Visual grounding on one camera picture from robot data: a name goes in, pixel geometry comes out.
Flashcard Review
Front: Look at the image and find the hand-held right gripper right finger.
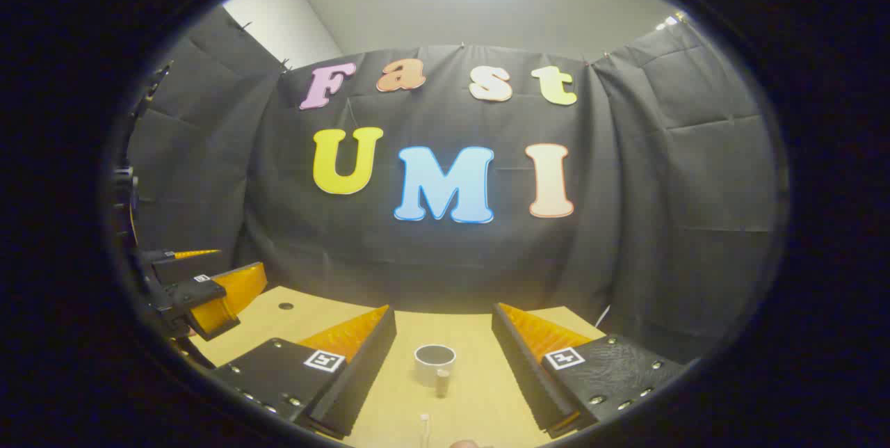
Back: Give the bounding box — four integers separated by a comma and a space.
491, 302, 687, 440

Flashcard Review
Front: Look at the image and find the white cup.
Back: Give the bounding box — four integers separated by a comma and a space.
414, 344, 458, 399

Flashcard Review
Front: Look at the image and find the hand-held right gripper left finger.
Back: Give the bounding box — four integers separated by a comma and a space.
211, 305, 398, 440

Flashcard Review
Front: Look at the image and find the light wooden desktop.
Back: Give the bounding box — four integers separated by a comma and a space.
188, 286, 607, 448

